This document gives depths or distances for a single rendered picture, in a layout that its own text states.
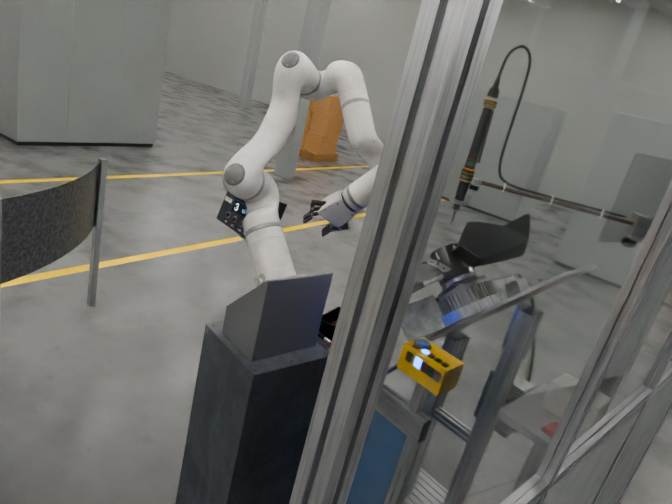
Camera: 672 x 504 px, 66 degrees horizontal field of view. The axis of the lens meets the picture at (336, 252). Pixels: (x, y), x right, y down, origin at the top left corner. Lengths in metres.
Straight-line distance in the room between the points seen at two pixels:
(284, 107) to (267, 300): 0.62
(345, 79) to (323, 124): 8.40
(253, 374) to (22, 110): 6.20
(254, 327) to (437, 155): 1.19
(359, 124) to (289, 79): 0.26
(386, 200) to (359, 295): 0.09
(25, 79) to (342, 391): 7.02
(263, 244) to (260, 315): 0.23
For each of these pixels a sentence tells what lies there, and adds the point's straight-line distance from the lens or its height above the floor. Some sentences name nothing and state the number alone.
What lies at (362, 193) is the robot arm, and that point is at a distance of 1.55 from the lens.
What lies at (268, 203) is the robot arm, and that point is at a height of 1.33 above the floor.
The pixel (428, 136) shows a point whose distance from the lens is 0.39.
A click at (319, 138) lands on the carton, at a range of 10.07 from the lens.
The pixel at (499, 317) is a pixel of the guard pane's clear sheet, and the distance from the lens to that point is 0.69.
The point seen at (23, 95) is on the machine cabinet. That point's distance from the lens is 7.38.
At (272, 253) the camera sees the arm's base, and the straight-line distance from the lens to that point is 1.59.
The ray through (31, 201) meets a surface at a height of 0.91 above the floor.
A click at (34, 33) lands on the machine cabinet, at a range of 7.34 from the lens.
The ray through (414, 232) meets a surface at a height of 1.68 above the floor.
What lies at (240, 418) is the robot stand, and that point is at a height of 0.76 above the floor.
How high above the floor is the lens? 1.79
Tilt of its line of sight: 19 degrees down
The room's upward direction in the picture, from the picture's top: 14 degrees clockwise
